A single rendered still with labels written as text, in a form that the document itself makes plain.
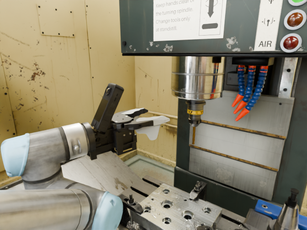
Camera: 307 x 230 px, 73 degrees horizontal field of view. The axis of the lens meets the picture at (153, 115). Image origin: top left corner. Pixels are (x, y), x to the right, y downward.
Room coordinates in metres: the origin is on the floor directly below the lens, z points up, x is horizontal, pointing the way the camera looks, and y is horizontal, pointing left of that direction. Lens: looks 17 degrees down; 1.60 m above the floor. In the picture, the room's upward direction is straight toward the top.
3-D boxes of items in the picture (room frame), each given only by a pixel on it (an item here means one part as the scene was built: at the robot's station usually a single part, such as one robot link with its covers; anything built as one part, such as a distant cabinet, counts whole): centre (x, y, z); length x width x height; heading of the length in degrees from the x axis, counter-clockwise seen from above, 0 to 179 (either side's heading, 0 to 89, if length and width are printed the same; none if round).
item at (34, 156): (0.38, 0.24, 1.40); 0.11 x 0.08 x 0.09; 125
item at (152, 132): (0.49, 0.00, 1.41); 0.09 x 0.03 x 0.06; 101
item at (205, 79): (0.64, -0.13, 1.53); 0.16 x 0.16 x 0.12
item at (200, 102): (0.64, -0.13, 1.46); 0.06 x 0.06 x 0.03
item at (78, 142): (0.43, 0.17, 1.41); 0.08 x 0.05 x 0.08; 35
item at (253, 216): (0.40, -0.25, 1.21); 0.07 x 0.05 x 0.01; 143
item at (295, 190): (0.36, -0.29, 1.31); 0.02 x 0.02 x 0.03
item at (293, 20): (0.33, -0.21, 1.64); 0.02 x 0.01 x 0.02; 53
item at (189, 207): (0.70, -0.10, 0.97); 0.29 x 0.23 x 0.05; 53
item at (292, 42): (0.33, -0.21, 1.61); 0.02 x 0.01 x 0.02; 53
